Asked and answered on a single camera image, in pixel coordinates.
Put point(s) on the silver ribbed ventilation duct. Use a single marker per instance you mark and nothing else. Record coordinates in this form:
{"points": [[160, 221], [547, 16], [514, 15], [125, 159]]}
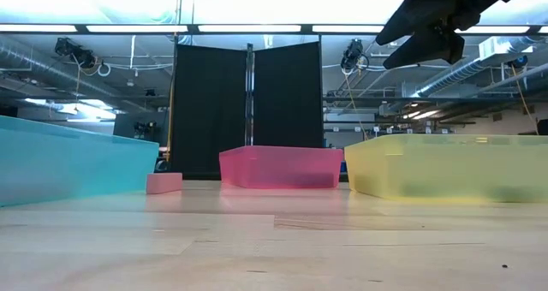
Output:
{"points": [[458, 75], [43, 66]]}

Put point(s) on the black ceiling-hung device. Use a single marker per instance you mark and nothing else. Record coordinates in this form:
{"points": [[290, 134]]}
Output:
{"points": [[353, 53], [75, 51]]}

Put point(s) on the red translucent plastic bin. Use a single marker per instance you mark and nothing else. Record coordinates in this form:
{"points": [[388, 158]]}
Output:
{"points": [[278, 164]]}

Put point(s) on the dark gray cabinet panel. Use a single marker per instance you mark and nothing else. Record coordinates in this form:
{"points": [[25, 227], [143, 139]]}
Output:
{"points": [[126, 130]]}

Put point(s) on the lit fluorescent tube lamp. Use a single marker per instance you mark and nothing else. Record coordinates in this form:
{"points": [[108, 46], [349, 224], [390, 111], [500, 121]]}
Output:
{"points": [[421, 114]]}

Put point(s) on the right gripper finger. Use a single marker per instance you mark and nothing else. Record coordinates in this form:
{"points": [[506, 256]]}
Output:
{"points": [[415, 19], [432, 45]]}

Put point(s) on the yellow translucent plastic bin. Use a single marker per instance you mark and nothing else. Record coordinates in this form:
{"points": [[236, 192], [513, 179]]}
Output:
{"points": [[471, 167]]}

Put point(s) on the teal translucent plastic bin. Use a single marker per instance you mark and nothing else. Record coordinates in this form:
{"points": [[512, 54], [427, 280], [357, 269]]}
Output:
{"points": [[64, 162]]}

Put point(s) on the black folding screen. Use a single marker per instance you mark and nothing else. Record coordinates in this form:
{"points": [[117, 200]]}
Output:
{"points": [[210, 111]]}

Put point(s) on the pink rectangular block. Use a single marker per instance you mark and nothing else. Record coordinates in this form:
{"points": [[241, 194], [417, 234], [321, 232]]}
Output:
{"points": [[164, 183]]}

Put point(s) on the white ceiling air unit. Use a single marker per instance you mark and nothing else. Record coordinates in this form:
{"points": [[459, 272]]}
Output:
{"points": [[501, 47]]}

